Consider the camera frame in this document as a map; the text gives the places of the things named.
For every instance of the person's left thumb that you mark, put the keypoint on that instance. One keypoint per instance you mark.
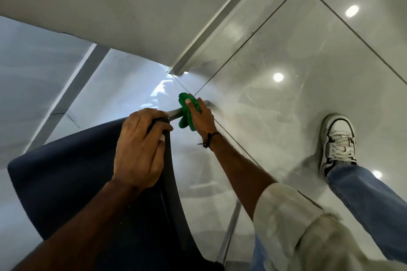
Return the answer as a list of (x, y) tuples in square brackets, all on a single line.
[(158, 158)]

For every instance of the green cleaning cloth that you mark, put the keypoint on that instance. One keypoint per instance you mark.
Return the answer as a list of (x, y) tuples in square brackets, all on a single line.
[(184, 115)]

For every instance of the white black sneaker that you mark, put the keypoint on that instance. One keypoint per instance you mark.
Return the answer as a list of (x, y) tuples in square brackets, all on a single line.
[(338, 143)]

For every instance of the white rolled shirt sleeve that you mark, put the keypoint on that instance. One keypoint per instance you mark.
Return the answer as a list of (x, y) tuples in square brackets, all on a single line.
[(295, 226)]

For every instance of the dark blue chair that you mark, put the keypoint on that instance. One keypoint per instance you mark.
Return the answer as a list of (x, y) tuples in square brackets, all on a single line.
[(79, 178)]

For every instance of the person's left hand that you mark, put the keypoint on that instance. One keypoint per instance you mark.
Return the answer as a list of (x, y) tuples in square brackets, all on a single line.
[(136, 150)]

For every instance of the white table leg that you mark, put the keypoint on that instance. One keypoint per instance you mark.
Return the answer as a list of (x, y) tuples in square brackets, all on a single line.
[(68, 96), (219, 16)]

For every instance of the person's right thumb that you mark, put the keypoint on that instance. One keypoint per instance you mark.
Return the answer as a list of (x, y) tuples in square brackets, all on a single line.
[(191, 106)]

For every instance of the blue jeans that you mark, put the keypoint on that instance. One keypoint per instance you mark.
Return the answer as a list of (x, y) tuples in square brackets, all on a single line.
[(365, 197)]

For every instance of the person's right forearm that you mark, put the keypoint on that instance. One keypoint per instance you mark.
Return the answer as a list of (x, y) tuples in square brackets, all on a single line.
[(241, 175)]

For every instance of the person's left forearm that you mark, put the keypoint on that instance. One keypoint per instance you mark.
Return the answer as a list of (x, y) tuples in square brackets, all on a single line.
[(79, 229)]

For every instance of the person's right hand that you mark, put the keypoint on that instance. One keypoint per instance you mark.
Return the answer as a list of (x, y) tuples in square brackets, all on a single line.
[(204, 120)]

